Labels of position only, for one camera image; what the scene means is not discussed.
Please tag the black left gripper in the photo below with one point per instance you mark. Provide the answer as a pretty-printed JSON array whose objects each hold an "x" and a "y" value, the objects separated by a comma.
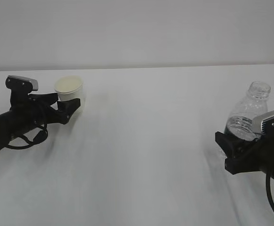
[{"x": 35, "y": 109}]

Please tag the white paper cup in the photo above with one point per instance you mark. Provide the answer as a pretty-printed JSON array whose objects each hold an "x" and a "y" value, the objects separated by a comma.
[{"x": 71, "y": 87}]

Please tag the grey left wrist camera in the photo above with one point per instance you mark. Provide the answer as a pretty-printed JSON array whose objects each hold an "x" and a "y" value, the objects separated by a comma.
[{"x": 21, "y": 84}]

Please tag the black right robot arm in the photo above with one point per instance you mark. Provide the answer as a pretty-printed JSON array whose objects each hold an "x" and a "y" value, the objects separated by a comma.
[{"x": 250, "y": 156}]

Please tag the clear water bottle green label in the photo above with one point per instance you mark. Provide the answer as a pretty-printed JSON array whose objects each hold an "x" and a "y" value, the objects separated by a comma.
[{"x": 239, "y": 121}]

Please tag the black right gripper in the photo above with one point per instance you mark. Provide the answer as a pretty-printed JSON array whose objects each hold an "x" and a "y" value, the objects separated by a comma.
[{"x": 241, "y": 156}]

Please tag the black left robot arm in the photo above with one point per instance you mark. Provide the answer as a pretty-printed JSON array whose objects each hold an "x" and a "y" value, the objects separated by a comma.
[{"x": 15, "y": 135}]

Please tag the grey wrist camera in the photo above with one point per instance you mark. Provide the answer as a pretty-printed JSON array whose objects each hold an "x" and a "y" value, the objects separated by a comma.
[
  {"x": 21, "y": 84},
  {"x": 263, "y": 124}
]

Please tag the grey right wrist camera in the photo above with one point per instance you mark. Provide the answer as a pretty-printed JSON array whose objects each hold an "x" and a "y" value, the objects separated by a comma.
[{"x": 263, "y": 124}]

